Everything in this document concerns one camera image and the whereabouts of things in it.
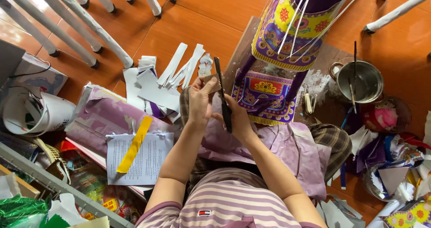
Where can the folded white paper bundle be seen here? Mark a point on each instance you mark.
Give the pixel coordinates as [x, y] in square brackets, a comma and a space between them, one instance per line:
[147, 63]

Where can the grey metal shelf rail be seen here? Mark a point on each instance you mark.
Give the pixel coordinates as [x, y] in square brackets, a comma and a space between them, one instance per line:
[57, 184]

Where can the white printed paper sheet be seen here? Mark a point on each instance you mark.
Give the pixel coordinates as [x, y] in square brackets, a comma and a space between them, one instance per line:
[148, 164]

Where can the person's left hand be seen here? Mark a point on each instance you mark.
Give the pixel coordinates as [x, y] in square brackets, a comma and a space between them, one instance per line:
[198, 103]

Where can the wooden glue brush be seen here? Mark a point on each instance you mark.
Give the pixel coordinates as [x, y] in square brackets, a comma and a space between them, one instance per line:
[352, 96]

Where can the metal glue pot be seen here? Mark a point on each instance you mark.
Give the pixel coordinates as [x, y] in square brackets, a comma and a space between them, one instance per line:
[362, 83]

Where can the white utility knife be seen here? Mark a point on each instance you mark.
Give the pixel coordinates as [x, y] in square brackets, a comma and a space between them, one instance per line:
[308, 103]

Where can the long white paper strip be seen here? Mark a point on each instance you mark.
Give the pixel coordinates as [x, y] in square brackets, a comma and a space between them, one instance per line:
[173, 63]

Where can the person's right hand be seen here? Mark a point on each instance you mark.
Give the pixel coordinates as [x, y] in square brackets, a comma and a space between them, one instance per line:
[240, 120]

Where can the red bowl with pink scraps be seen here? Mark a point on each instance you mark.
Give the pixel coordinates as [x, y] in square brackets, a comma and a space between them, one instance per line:
[385, 116]

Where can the brown wooden board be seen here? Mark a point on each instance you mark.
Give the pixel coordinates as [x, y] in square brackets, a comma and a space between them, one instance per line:
[323, 86]

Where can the heap of mixed paper scraps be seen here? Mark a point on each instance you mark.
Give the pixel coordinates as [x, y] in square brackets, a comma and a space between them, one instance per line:
[394, 160]

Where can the crumpled purple paper sheet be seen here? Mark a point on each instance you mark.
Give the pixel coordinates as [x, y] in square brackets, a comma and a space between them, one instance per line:
[289, 154]

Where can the white plastic bucket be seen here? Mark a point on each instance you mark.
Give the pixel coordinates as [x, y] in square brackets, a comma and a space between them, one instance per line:
[50, 113]

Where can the heap of colourful printed packets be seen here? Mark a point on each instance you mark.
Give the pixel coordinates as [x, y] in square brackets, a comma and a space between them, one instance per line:
[97, 191]

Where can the thin dark stick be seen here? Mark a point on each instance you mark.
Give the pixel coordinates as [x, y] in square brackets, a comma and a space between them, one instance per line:
[355, 59]

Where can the white paper sheets purple trim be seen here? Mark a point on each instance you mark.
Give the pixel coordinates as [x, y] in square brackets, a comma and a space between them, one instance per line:
[151, 90]

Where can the striped pink shirt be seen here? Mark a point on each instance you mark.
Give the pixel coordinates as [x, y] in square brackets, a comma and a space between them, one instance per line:
[229, 204]

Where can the group of white wrapped legs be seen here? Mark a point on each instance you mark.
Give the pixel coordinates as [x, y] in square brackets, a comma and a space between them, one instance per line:
[77, 22]

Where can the black scissors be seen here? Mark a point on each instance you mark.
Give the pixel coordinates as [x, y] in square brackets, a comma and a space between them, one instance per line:
[223, 93]

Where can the blue pen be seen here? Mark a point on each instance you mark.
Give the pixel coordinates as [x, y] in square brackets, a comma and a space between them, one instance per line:
[346, 117]

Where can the blue paper strip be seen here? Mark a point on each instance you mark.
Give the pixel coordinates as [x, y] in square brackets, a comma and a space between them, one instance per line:
[343, 175]

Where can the yellow paper strip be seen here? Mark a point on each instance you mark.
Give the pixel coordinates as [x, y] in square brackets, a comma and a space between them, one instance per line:
[134, 145]

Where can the small crumpled white strip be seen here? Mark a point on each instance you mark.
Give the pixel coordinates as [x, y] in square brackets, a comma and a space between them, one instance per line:
[205, 64]

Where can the grey paper scraps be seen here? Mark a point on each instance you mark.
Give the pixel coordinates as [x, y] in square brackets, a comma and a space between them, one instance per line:
[340, 213]

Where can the yellow floral printed paper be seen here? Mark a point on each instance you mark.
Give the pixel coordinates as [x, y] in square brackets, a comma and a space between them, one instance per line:
[409, 216]

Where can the brown paper piece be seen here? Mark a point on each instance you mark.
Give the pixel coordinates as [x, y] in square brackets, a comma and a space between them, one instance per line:
[212, 80]

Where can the stack of purple paper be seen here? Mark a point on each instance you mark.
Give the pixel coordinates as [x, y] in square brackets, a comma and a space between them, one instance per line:
[107, 116]

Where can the zigzag-edged white paper strips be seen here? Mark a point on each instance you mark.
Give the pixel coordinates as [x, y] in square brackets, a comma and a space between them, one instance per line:
[192, 66]

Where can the dark grey board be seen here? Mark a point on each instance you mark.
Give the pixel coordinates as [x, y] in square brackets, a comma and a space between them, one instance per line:
[9, 61]

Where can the purple decorated paper horse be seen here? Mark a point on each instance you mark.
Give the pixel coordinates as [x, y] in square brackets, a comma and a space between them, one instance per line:
[289, 29]

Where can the green foil paper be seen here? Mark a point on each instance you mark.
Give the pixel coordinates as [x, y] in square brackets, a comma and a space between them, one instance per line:
[22, 211]

